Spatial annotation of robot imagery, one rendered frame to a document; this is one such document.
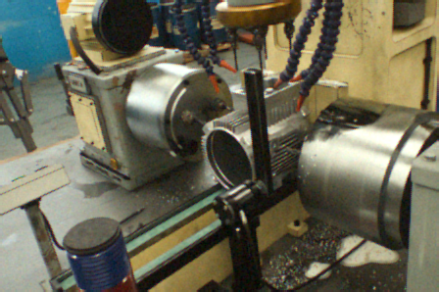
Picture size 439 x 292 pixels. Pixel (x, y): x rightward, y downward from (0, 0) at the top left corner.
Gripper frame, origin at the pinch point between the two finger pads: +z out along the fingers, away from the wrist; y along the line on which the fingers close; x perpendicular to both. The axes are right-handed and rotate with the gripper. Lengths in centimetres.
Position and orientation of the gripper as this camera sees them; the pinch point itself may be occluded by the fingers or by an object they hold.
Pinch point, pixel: (24, 135)
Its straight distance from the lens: 106.6
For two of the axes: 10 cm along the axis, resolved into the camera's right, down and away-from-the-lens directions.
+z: 4.2, 9.0, 0.5
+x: -5.4, 2.1, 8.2
